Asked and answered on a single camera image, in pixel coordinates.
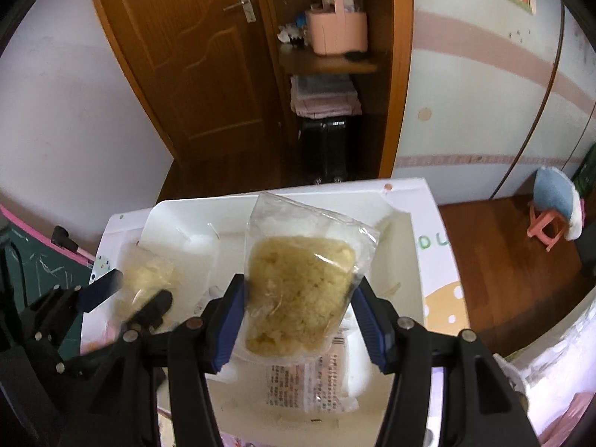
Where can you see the pink and white blanket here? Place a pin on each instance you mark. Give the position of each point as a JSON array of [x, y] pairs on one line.
[[558, 363]]

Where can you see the blue and white cushion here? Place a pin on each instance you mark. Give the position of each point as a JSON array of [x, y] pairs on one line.
[[554, 193]]

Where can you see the dark green bag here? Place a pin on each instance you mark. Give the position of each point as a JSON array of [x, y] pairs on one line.
[[585, 170]]

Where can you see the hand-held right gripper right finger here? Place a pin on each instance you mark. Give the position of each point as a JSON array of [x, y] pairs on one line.
[[372, 330]]

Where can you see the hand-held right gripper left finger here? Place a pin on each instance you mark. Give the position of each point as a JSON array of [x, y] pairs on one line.
[[233, 319]]

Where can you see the clear bag of yellow snack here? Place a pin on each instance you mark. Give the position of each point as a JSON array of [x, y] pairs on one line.
[[298, 284]]

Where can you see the green chalkboard with pink frame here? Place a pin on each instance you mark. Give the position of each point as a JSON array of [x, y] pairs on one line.
[[42, 265]]

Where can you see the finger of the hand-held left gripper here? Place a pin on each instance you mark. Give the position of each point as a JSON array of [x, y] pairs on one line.
[[100, 289], [153, 307]]

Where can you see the small clear snack packet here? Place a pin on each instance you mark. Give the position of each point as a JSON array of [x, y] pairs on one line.
[[149, 271]]

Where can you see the clear packet with printed label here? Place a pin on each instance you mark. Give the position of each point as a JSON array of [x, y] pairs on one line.
[[298, 382]]

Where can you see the pink plastic stool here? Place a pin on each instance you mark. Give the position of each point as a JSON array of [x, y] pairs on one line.
[[542, 232]]

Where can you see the wooden corner shelf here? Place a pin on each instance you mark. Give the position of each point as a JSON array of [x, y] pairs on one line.
[[326, 64]]

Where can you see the brown wooden door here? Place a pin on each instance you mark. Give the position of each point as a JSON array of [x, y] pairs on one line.
[[186, 79]]

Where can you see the pale blue wardrobe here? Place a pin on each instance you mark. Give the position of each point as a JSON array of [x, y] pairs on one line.
[[465, 102]]

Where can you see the small toy figures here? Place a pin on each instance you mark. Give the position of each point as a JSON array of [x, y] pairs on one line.
[[293, 32]]

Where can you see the white plastic bin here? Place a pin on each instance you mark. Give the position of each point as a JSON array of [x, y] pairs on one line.
[[195, 242]]

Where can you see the stack of folded towels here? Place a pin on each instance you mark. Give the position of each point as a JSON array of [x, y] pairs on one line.
[[326, 98]]

